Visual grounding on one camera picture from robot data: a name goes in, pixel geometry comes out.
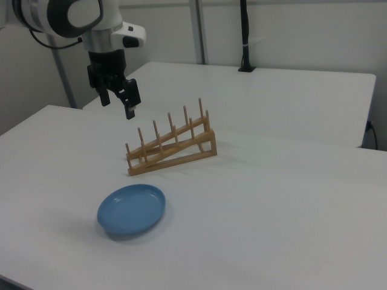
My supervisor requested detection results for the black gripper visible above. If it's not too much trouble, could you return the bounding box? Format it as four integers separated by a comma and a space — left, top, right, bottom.
86, 50, 141, 120

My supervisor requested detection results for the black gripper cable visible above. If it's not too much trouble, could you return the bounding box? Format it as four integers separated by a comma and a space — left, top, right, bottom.
28, 27, 84, 49

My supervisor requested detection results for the black camera pole with clamp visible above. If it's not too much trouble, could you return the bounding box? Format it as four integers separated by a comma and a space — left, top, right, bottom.
238, 0, 257, 73

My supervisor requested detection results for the white adjoining table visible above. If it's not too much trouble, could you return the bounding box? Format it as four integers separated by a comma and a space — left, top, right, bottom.
81, 62, 377, 149

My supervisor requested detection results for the grey metal partition post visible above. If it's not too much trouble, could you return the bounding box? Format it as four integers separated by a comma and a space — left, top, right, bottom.
189, 0, 209, 65
50, 50, 76, 109

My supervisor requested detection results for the black wall power cord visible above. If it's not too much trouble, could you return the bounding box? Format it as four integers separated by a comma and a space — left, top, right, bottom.
365, 120, 379, 149

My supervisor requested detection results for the wooden peg plate rack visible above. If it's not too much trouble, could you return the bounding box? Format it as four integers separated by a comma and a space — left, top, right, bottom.
125, 97, 218, 177

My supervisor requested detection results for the blue round plate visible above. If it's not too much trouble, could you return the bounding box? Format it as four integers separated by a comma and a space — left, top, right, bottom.
96, 183, 167, 237

